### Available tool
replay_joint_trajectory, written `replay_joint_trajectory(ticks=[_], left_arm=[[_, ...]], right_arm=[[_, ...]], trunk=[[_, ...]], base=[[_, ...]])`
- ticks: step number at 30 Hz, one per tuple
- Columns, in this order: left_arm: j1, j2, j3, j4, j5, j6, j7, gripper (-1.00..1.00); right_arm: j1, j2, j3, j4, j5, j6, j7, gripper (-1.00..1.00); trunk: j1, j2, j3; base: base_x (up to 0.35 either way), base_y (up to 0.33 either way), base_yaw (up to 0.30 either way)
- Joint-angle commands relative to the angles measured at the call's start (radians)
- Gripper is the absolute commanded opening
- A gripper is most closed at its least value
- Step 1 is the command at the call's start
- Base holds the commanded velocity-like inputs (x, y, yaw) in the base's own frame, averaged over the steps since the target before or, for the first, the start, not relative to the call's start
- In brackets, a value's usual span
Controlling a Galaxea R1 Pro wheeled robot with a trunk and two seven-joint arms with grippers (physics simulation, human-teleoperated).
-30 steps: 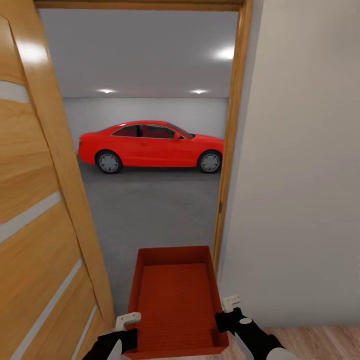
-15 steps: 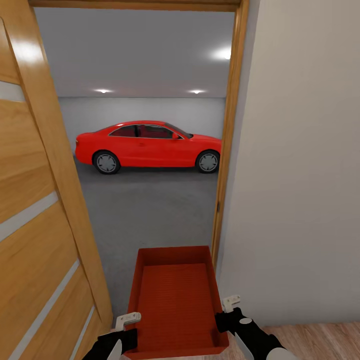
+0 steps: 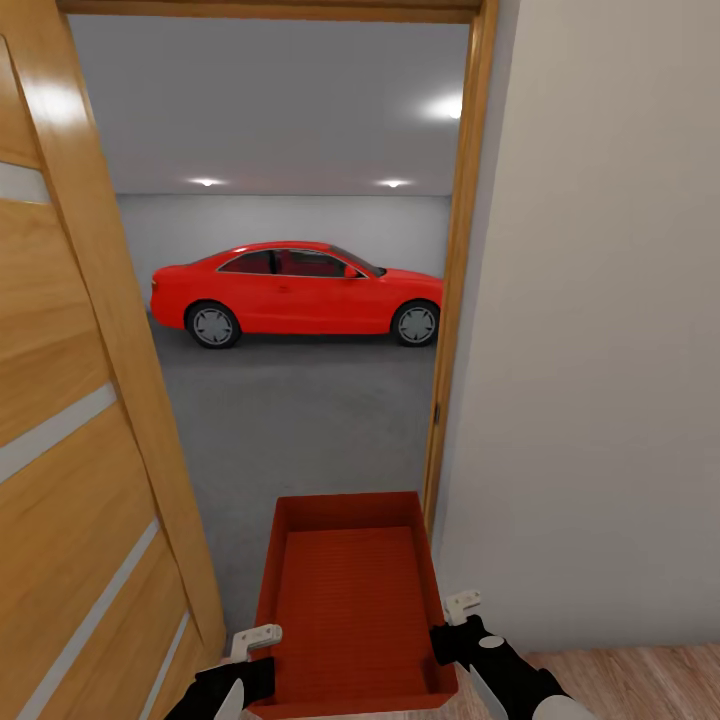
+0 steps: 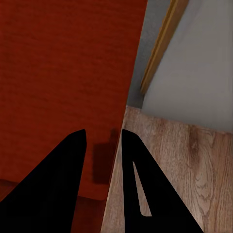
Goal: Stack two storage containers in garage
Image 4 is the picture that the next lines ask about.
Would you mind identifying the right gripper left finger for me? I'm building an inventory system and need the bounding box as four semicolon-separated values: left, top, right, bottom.
0;129;87;233

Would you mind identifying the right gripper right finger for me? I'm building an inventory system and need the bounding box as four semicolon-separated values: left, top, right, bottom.
121;129;204;233

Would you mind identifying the storage box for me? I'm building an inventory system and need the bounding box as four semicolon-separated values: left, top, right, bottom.
0;0;148;233

